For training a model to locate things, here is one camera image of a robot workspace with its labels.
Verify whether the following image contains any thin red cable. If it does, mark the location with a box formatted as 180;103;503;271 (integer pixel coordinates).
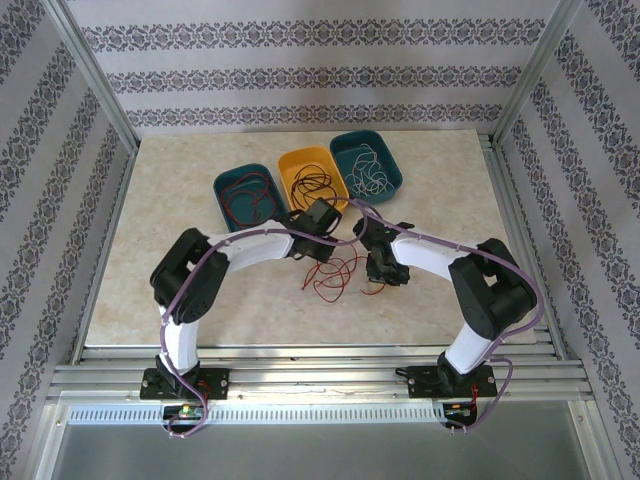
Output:
219;172;275;225
301;253;367;304

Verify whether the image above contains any teal plastic bin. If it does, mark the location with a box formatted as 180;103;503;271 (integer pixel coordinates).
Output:
328;129;404;205
212;162;290;234

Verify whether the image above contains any thin white cable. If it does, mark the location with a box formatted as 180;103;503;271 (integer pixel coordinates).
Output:
347;141;392;197
347;149;391;196

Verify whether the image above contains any yellow plastic bin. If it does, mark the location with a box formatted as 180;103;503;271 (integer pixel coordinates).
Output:
277;145;351;214

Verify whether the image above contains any grey metal panel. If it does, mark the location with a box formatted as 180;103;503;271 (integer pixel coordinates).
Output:
49;423;591;480

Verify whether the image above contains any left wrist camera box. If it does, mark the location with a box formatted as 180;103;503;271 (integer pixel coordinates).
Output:
303;196;345;227

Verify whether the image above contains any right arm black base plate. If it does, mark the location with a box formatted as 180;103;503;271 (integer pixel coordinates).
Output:
407;366;499;400

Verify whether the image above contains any aluminium mounting rail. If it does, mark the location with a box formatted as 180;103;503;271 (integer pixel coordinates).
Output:
47;343;594;401

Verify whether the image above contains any aluminium side rail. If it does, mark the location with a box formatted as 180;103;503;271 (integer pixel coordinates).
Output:
477;132;571;361
72;147;139;364

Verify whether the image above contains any white slotted cable duct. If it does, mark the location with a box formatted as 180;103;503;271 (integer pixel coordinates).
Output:
67;403;447;426

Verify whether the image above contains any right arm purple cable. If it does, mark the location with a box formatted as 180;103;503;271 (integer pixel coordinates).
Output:
367;214;545;436

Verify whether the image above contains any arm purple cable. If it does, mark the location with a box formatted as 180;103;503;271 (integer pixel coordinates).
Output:
159;198;372;439
367;214;545;436

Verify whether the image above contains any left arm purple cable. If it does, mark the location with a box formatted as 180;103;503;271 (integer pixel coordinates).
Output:
159;198;372;439

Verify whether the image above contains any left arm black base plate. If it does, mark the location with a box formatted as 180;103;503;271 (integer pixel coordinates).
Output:
139;367;231;401

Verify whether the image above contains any aluminium frame post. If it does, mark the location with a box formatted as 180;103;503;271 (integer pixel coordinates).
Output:
492;0;589;146
47;0;139;151

